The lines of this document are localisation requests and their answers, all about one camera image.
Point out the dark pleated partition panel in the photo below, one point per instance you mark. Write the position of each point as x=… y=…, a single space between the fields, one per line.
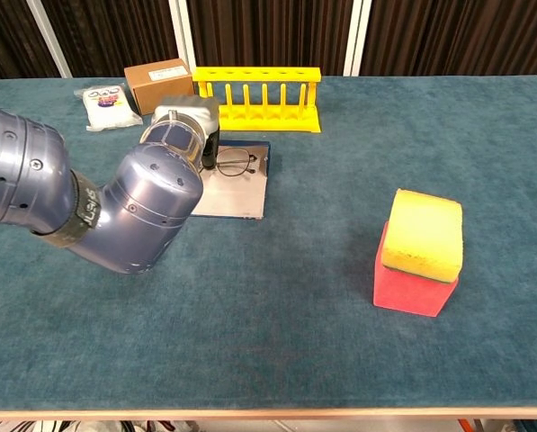
x=452 y=36
x=115 y=31
x=268 y=31
x=2 y=36

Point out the orange object under table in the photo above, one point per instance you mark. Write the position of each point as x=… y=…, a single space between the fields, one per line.
x=464 y=426

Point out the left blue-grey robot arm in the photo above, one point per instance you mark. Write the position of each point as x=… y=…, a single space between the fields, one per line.
x=151 y=207

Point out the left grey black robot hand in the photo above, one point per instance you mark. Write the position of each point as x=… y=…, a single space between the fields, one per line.
x=191 y=108

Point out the black wire-frame eyeglasses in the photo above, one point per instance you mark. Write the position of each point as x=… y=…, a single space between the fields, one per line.
x=232 y=162

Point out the blue table cloth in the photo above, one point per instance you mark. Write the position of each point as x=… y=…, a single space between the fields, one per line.
x=295 y=315

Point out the yellow sponge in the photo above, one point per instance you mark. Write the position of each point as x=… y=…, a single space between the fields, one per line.
x=421 y=234

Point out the brown cardboard box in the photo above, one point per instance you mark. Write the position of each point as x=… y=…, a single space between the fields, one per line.
x=153 y=90

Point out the red foam block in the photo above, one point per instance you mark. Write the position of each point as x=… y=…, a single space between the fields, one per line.
x=407 y=294

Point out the blue eyeglasses case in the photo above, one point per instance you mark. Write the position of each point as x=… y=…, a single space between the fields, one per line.
x=236 y=198

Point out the white aluminium partition post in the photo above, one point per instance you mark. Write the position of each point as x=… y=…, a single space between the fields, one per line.
x=357 y=38
x=47 y=38
x=182 y=36

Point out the white plastic packet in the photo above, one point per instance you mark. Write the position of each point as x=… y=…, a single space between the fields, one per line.
x=108 y=113

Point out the yellow test tube rack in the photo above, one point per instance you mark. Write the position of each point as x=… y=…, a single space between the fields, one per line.
x=268 y=121

